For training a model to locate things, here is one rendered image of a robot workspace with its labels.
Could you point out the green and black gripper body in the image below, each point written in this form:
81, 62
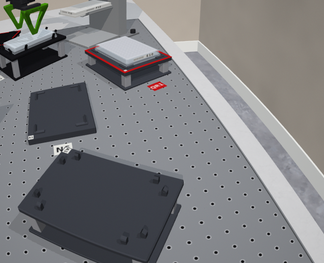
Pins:
22, 4

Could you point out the dark grey plate on raised base with corner posts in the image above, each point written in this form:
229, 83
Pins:
102, 210

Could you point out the grey shelf rack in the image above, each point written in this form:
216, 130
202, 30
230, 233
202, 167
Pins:
105, 24

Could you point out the grey perforated work table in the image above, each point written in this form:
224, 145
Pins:
227, 213

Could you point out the black two-tier stand with grey legs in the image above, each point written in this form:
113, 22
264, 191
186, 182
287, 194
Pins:
32, 59

